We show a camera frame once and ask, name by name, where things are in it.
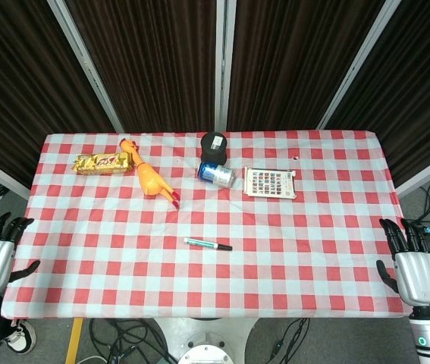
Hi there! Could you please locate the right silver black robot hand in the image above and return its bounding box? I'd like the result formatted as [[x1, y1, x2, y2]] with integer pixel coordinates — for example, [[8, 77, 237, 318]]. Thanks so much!
[[375, 218, 430, 307]]

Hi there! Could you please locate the green white marker pen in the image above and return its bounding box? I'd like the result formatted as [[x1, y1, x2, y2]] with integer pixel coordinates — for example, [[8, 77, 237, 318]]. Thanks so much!
[[184, 237, 219, 250]]

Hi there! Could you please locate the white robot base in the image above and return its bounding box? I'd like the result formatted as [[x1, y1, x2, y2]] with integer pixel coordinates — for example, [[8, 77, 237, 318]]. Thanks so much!
[[149, 317, 262, 364]]

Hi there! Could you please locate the black white sneaker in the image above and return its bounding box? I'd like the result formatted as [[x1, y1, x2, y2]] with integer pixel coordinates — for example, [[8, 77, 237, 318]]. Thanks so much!
[[3, 319, 36, 356]]

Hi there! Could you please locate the gold snack package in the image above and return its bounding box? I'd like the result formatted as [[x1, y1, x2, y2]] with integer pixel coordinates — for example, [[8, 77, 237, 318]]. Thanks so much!
[[71, 152, 133, 176]]

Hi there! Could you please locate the flat box with picture grid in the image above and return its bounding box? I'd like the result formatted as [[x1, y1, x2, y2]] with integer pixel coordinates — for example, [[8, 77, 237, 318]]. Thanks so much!
[[243, 166, 299, 199]]

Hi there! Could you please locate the dark brown ribbed partition panel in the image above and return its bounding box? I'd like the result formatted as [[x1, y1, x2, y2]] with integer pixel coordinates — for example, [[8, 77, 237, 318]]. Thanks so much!
[[0, 0, 116, 187], [325, 0, 430, 187], [64, 0, 220, 133], [226, 0, 387, 132]]

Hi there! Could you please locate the yellow rubber chicken toy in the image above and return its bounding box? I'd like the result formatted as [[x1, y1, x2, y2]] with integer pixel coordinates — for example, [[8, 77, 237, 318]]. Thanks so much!
[[119, 136, 182, 210]]

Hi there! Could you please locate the red white checked tablecloth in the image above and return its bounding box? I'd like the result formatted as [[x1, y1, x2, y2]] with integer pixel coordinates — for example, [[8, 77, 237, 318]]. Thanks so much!
[[1, 130, 415, 320]]

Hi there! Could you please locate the blue silver drink can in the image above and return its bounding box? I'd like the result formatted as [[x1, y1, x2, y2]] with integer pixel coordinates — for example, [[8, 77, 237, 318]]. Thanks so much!
[[197, 161, 235, 189]]

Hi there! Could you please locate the black cylindrical container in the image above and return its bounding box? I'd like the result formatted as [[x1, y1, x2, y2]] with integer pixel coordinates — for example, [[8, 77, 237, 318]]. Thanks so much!
[[200, 131, 228, 166]]

